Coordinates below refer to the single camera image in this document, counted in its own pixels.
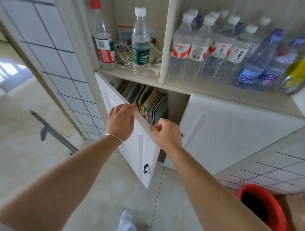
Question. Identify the red plastic bucket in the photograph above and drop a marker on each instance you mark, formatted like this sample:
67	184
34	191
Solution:
271	202

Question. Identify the closed white cabinet door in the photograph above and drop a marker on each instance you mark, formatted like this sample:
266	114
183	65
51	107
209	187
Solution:
228	133

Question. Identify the white shoe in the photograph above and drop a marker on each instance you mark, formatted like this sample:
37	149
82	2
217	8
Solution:
125	221

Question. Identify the blue-capped purple-label water bottle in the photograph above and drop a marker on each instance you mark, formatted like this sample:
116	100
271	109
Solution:
256	66
276	71

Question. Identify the person's right forearm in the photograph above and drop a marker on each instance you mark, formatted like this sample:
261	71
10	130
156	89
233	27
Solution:
209	190

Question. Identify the grey metal bar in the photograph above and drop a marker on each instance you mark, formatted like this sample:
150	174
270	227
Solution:
53	133

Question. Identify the person's right hand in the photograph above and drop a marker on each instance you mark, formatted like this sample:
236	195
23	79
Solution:
168	136

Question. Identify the row of colourful books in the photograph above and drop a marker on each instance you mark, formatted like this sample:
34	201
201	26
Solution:
149	102

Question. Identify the beige wooden shelf cabinet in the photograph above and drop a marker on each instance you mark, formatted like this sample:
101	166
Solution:
166	47

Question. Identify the person's left forearm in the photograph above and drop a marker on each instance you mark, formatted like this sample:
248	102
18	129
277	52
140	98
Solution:
64	180

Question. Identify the white-capped green-label water bottle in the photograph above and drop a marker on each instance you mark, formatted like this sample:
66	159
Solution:
140	45

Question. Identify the pile of small clutter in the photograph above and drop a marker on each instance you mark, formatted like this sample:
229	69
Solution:
155	59

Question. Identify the yellow-label plastic bottle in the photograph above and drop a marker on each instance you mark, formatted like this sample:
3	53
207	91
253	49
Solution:
294	76

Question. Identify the white cabinet door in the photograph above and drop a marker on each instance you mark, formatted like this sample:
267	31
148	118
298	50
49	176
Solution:
138	147
228	133

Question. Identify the group of white-capped water bottles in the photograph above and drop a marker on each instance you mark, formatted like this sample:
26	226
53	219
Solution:
209	50

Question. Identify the red-capped red-label plastic bottle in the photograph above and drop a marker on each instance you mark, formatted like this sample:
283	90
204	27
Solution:
103	42

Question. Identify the person's left hand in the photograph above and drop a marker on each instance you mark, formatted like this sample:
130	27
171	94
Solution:
120	122

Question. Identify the person's left thumb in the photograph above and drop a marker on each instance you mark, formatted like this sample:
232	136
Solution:
133	121

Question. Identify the person's right thumb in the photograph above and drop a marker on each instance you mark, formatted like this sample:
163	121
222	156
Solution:
155	129

